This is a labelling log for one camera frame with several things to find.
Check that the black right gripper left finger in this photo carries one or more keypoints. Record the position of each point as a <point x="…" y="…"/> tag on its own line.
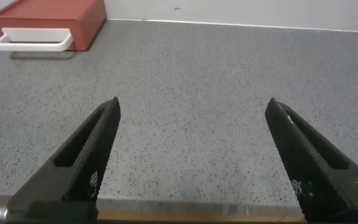
<point x="73" y="183"/>

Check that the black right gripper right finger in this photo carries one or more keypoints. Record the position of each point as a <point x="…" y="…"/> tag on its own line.
<point x="325" y="186"/>

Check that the red drawer cabinet housing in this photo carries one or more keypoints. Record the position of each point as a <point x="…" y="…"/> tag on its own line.
<point x="48" y="9"/>

